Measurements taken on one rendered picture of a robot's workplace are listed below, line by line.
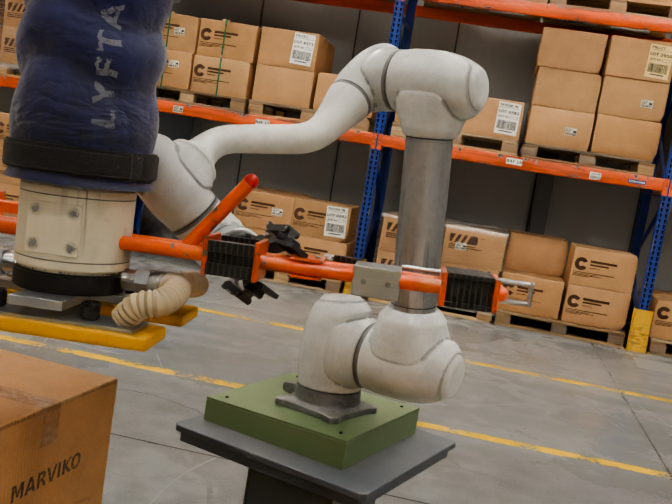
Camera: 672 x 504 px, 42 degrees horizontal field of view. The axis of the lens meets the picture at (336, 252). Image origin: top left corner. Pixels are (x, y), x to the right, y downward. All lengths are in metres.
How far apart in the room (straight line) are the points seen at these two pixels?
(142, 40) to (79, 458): 0.73
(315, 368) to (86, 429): 0.62
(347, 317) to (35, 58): 0.97
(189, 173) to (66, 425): 0.47
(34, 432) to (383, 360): 0.78
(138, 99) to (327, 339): 0.87
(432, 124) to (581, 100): 6.70
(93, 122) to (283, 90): 7.41
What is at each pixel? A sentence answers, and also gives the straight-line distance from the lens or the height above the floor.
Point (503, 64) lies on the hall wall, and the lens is 9.76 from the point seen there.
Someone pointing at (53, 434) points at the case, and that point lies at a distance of 1.51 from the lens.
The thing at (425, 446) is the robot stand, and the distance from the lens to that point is 2.16.
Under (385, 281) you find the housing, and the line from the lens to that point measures 1.27.
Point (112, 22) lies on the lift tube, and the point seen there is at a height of 1.54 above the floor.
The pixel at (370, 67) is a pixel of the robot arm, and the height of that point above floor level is 1.60.
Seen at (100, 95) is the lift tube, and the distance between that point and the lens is 1.28.
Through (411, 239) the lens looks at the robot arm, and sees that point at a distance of 1.85.
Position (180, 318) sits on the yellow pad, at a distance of 1.40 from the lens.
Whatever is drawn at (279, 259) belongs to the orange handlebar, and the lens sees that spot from 1.28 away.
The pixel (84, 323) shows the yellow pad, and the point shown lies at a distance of 1.26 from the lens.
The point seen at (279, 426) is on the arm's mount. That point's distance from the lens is 1.97.
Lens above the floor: 1.42
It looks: 7 degrees down
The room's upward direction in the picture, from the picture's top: 9 degrees clockwise
